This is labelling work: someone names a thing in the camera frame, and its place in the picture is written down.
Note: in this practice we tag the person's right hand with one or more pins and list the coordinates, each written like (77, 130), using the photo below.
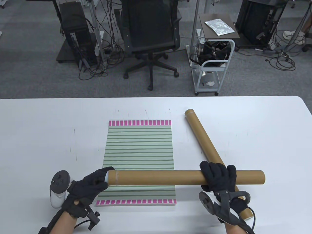
(219, 178)

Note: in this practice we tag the person's left hand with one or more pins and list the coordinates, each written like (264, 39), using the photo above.
(85, 190)

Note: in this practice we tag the grey and white hand controller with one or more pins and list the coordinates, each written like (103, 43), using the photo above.
(219, 207)
(59, 181)

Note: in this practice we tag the brown cardboard mailing tube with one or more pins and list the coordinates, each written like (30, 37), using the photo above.
(158, 177)
(199, 134)

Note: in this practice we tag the green striped paper sheet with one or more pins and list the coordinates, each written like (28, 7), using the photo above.
(139, 146)

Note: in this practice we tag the person's right forearm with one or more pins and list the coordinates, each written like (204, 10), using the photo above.
(234, 229)

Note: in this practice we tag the person's left forearm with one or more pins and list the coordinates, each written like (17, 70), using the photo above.
(63, 224)

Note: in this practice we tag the white crumpled paper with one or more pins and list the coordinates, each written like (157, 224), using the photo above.
(210, 83)

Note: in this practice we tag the white metal utility cart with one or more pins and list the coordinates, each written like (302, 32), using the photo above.
(198, 80)

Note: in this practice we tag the brown side table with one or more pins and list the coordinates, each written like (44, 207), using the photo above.
(207, 29)

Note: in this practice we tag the white power strip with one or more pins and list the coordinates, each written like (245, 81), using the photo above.
(101, 41)

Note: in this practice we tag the silver foil bag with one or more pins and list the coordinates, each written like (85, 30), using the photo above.
(219, 26)

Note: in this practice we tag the black computer tower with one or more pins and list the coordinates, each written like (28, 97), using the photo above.
(256, 19)
(73, 22)

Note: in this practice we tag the black mesh office chair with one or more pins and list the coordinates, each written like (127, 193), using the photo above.
(151, 24)

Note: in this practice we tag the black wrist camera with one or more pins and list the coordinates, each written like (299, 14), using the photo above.
(93, 219)

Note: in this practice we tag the silver aluminium frame post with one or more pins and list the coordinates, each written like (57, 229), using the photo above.
(195, 14)
(93, 14)

